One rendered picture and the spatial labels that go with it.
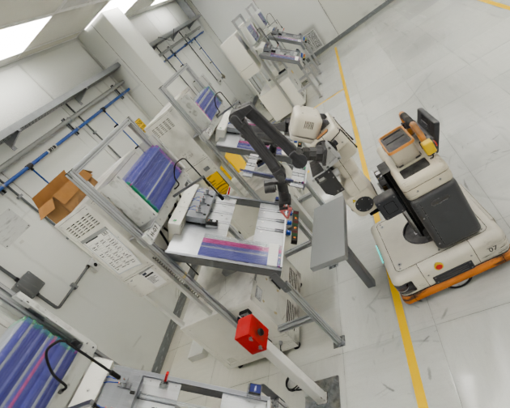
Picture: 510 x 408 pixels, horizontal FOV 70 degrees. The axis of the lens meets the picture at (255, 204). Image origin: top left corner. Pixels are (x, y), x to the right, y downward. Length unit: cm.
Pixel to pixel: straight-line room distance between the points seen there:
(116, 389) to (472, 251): 190
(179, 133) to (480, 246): 251
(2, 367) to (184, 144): 245
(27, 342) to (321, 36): 907
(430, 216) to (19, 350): 195
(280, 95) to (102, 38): 306
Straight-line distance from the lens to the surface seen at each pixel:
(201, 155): 353
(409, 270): 237
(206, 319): 267
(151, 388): 177
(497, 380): 223
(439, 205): 216
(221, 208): 265
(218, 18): 998
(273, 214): 265
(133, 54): 552
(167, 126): 350
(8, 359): 161
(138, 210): 229
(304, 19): 976
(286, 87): 688
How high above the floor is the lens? 194
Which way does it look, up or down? 23 degrees down
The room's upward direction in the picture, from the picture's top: 41 degrees counter-clockwise
